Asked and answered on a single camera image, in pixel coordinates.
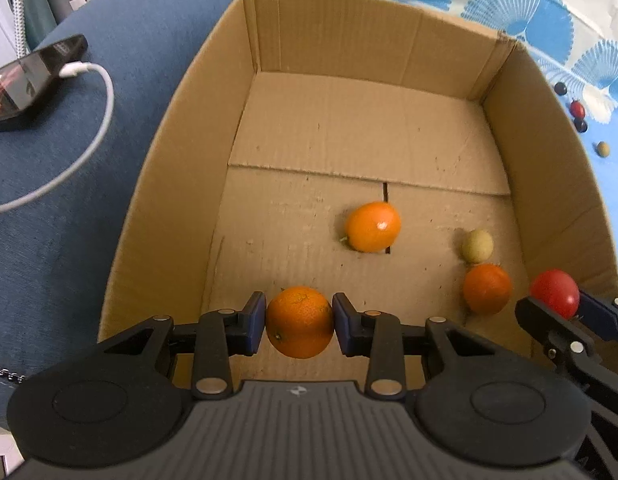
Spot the braided steamer hose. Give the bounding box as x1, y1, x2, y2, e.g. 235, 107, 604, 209
9, 0, 29, 59

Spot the blue fan-print bed sheet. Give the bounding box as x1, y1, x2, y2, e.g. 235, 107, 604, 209
261, 0, 618, 313

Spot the blue fabric sofa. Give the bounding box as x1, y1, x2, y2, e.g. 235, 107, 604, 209
0, 0, 271, 428

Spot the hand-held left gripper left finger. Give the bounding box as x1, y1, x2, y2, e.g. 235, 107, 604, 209
96, 290, 268, 397

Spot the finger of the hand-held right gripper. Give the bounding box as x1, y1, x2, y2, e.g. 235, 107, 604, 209
575, 287, 618, 347
515, 296, 599, 363

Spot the yellow-orange kumquat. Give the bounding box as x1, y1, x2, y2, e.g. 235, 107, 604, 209
343, 201, 403, 254

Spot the brown cardboard box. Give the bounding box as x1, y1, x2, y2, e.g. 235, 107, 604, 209
96, 0, 618, 377

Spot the large orange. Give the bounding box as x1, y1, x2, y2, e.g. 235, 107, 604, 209
265, 286, 336, 360

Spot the white charging cable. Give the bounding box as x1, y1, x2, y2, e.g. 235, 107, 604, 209
0, 61, 115, 217

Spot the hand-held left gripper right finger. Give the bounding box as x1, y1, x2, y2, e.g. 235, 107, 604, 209
331, 292, 515, 397

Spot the black smartphone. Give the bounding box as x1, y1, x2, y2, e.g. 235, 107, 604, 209
0, 34, 89, 135

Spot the deep orange tangerine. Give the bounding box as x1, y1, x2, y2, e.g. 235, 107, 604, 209
462, 263, 513, 316

